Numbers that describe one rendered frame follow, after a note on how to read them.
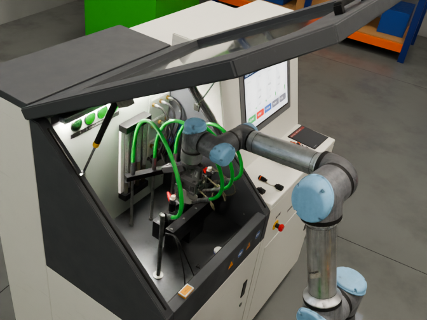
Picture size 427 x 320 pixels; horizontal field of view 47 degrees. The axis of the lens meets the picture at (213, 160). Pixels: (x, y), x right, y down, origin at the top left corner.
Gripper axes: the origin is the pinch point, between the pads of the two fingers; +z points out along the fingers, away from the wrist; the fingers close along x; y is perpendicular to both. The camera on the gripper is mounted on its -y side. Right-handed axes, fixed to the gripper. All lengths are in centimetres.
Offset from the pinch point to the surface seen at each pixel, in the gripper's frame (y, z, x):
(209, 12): -53, -37, 88
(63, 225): -23.9, 2.1, -35.0
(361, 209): 35, 110, 191
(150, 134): -31.6, -5.8, 19.5
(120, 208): -32.0, 23.7, 2.0
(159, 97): -31.5, -22.1, 23.4
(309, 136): 11, 12, 96
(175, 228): 0.3, 11.9, -2.6
